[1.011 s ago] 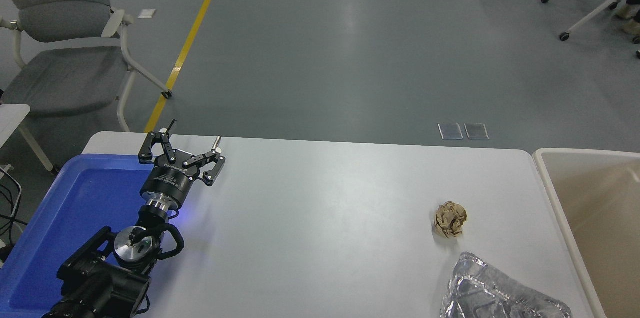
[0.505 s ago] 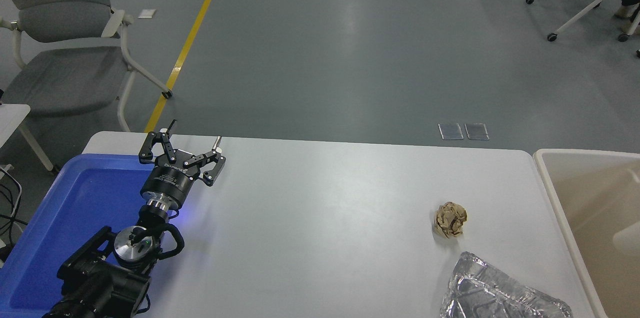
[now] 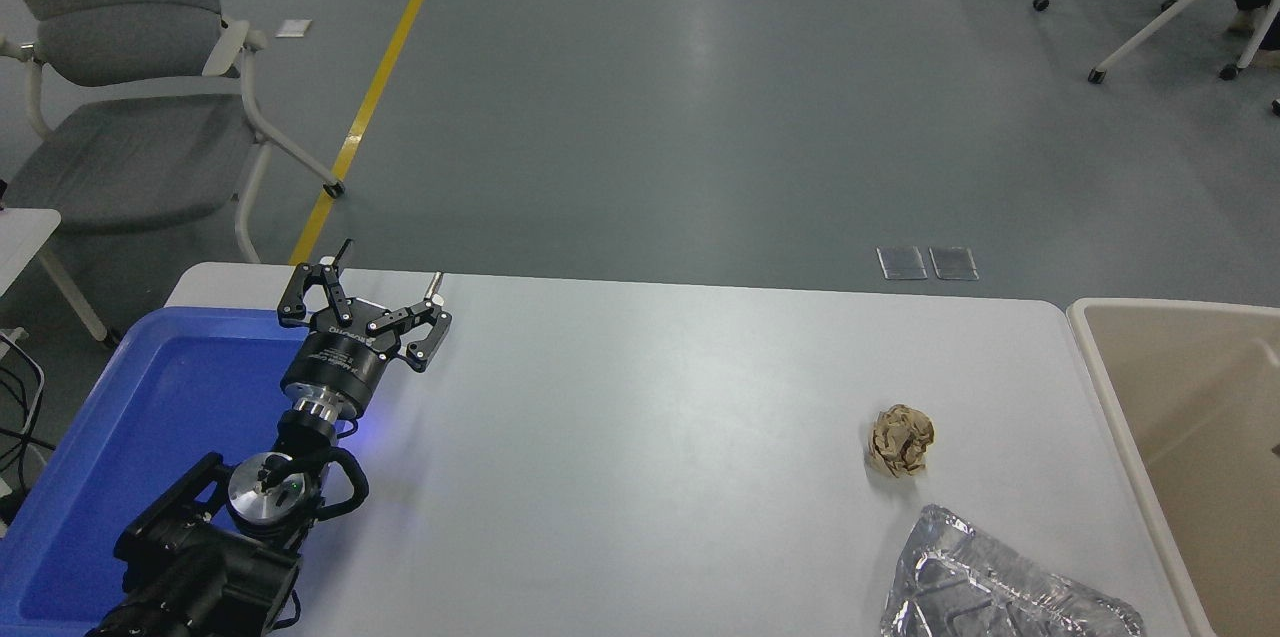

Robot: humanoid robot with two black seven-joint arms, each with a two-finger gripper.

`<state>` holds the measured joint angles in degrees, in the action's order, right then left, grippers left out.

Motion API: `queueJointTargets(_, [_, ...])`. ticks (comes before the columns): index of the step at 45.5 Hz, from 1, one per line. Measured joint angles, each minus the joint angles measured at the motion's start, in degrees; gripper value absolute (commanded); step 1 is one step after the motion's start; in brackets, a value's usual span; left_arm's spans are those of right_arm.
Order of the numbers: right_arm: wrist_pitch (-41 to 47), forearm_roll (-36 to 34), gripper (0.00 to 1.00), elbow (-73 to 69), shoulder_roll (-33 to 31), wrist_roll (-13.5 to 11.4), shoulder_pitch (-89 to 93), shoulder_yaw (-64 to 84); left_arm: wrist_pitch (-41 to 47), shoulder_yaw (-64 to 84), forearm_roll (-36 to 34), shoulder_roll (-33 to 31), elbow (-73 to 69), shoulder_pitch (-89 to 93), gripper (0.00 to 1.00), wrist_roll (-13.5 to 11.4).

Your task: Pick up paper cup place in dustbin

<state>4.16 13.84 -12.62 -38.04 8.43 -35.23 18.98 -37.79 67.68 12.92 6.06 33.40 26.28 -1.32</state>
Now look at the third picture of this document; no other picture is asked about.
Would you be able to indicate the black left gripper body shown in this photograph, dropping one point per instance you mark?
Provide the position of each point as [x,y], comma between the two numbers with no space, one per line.
[335,362]

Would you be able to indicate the blue plastic tray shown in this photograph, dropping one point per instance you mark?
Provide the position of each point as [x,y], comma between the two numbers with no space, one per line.
[150,417]

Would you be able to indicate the grey office chair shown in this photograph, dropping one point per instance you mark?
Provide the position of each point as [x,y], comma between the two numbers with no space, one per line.
[130,147]

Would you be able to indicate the small white floor plate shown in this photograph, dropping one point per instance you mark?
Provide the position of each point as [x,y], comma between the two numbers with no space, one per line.
[294,27]

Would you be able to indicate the small white table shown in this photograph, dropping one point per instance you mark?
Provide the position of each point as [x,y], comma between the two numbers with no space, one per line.
[20,237]

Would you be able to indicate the clear floor plate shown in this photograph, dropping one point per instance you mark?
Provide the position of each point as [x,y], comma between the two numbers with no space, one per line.
[902,262]
[954,262]

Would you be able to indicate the crumpled tan paper ball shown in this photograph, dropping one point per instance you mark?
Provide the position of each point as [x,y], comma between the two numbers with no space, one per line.
[900,442]

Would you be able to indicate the crumpled silver foil tray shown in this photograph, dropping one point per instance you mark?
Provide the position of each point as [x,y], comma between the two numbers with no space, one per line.
[990,587]

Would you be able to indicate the large pale bin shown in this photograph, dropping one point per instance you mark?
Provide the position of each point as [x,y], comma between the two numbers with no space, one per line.
[1190,417]

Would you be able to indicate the white wheeled chair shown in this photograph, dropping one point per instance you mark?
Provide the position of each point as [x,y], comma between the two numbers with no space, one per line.
[1165,17]

